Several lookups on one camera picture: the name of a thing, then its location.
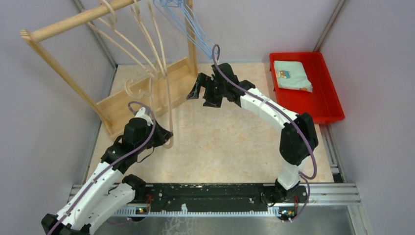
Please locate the red plastic bin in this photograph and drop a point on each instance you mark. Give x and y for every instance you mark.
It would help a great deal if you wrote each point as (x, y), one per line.
(322, 103)

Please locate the wooden clothes rack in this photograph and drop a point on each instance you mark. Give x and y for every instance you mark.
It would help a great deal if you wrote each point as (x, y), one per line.
(165, 87)

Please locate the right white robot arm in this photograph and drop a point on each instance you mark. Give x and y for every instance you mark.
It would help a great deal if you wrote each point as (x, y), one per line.
(298, 137)

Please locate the white cable duct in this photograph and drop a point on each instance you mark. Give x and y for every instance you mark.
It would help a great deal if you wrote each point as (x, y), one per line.
(132, 211)

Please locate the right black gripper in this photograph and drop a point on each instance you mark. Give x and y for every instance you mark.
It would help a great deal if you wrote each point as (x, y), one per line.
(206, 81)

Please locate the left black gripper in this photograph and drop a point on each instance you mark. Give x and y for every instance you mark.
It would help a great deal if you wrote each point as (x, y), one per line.
(163, 135)

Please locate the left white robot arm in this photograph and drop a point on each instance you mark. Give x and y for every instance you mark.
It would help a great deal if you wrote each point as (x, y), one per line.
(107, 190)

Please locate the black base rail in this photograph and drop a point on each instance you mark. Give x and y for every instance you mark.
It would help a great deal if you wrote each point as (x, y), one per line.
(243, 197)

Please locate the folded light green cloth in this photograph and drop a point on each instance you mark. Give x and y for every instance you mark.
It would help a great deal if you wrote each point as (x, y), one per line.
(292, 75)

